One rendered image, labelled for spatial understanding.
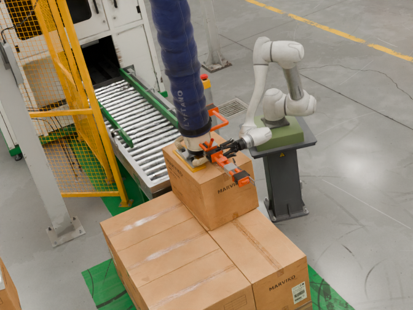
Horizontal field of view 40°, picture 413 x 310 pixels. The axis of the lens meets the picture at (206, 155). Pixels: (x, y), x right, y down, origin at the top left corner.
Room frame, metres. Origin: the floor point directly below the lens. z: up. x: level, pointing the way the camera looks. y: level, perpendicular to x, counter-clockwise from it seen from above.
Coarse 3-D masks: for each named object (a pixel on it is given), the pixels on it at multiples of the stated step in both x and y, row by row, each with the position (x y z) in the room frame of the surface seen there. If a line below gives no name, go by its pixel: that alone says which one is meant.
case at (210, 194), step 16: (176, 160) 3.31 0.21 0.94; (240, 160) 3.14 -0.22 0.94; (176, 176) 3.35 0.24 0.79; (192, 176) 3.07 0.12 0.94; (208, 176) 3.03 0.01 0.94; (224, 176) 3.03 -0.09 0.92; (176, 192) 3.43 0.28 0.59; (192, 192) 3.12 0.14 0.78; (208, 192) 2.98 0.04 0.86; (224, 192) 3.02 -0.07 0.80; (240, 192) 3.07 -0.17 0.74; (256, 192) 3.11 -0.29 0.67; (192, 208) 3.19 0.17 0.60; (208, 208) 2.97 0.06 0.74; (224, 208) 3.01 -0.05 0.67; (240, 208) 3.06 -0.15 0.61; (208, 224) 2.97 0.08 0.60
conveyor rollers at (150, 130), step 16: (96, 96) 5.51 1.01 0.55; (112, 96) 5.45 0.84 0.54; (128, 96) 5.35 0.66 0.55; (112, 112) 5.08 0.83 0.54; (128, 112) 5.04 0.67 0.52; (144, 112) 4.92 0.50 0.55; (112, 128) 4.72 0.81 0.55; (128, 128) 4.66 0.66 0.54; (144, 128) 4.62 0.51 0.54; (160, 128) 4.57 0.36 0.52; (176, 128) 4.46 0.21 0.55; (144, 144) 4.33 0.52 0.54; (160, 144) 4.28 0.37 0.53; (144, 160) 4.05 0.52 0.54; (160, 160) 4.00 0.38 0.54; (160, 176) 3.79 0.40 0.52
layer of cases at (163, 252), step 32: (128, 224) 3.23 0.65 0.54; (160, 224) 3.15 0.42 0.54; (192, 224) 3.08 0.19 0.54; (224, 224) 3.01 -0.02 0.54; (256, 224) 2.94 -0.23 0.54; (128, 256) 2.88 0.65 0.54; (160, 256) 2.82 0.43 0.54; (192, 256) 2.75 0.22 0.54; (224, 256) 2.69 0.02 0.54; (256, 256) 2.63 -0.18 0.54; (288, 256) 2.57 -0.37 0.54; (128, 288) 2.98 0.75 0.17; (160, 288) 2.53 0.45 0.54; (192, 288) 2.47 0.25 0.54; (224, 288) 2.42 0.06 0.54; (256, 288) 2.42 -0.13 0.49; (288, 288) 2.49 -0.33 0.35
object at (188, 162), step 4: (176, 148) 3.43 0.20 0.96; (184, 148) 3.40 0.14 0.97; (176, 152) 3.38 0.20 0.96; (180, 152) 3.36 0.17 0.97; (180, 156) 3.31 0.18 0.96; (184, 160) 3.26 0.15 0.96; (188, 160) 3.24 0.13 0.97; (192, 160) 3.20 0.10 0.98; (188, 164) 3.19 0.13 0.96; (192, 164) 3.17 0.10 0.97; (204, 164) 3.15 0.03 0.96; (192, 168) 3.14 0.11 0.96; (196, 168) 3.13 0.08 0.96; (200, 168) 3.13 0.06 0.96; (192, 172) 3.11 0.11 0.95
